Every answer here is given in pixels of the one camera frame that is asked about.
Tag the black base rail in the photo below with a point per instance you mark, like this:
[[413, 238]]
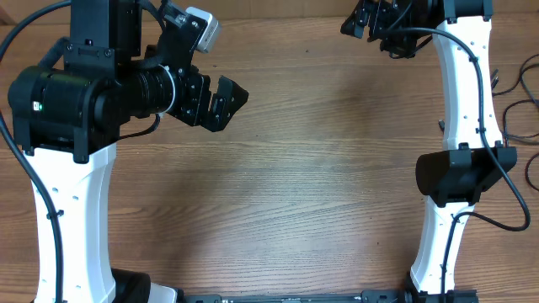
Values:
[[328, 298]]

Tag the cardboard backdrop panel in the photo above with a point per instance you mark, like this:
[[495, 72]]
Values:
[[13, 11]]

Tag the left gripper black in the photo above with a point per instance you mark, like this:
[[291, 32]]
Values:
[[197, 114]]

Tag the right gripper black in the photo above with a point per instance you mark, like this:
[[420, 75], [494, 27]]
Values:
[[378, 11]]

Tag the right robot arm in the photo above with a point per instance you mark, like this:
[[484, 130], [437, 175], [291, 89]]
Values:
[[473, 158]]

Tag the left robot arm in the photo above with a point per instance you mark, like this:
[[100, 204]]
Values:
[[121, 60]]

